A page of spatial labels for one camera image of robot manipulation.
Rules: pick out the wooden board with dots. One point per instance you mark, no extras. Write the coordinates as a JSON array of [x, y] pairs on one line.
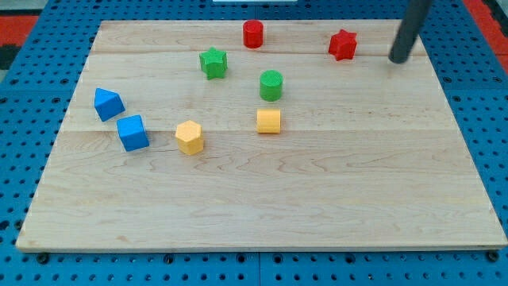
[[369, 157]]

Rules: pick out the green star block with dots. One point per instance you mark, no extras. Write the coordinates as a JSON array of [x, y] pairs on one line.
[[213, 63]]

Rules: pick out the red star block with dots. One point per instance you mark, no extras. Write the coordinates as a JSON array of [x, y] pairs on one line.
[[342, 45]]

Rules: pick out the yellow square block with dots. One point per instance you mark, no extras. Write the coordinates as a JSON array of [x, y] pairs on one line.
[[268, 120]]

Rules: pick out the green cylinder block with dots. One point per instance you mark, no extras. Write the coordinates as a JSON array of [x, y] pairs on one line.
[[271, 85]]

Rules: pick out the yellow hexagon block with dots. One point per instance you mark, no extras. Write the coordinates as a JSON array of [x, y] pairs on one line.
[[189, 137]]

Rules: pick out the red cylinder block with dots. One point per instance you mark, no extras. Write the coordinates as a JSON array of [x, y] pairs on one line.
[[253, 33]]

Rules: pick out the blue cube block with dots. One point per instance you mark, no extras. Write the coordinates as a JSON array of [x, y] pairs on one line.
[[132, 133]]

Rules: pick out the blue triangle block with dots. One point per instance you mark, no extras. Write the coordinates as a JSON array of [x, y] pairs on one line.
[[107, 104]]

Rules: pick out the black pusher rod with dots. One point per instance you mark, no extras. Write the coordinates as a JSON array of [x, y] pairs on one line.
[[414, 18]]

